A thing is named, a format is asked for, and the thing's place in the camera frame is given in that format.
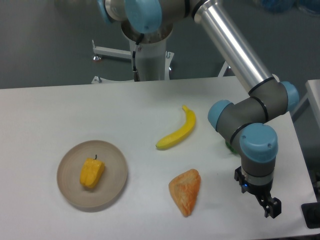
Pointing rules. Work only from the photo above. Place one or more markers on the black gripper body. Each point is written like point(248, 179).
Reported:
point(257, 186)

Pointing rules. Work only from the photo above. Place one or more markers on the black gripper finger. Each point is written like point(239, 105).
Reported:
point(262, 201)
point(272, 207)

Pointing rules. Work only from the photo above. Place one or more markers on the yellow bell pepper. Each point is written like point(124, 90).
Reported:
point(91, 172)

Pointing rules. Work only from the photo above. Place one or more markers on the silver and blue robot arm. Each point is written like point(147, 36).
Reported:
point(148, 23)

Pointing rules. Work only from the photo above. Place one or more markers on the green bell pepper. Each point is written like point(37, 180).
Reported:
point(230, 147)

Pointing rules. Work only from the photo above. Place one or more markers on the beige round plate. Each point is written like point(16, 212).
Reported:
point(110, 185)

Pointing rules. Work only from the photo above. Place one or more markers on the black device at table edge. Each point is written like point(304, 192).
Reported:
point(311, 214)

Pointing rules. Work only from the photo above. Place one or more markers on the orange triangular pastry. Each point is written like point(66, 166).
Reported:
point(184, 190)

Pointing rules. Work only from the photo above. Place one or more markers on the white side table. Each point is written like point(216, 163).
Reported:
point(311, 98)

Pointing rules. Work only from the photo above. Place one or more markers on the yellow banana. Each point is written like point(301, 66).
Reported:
point(180, 134)

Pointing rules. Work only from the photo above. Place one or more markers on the blue plastic bag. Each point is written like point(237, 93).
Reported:
point(311, 7)

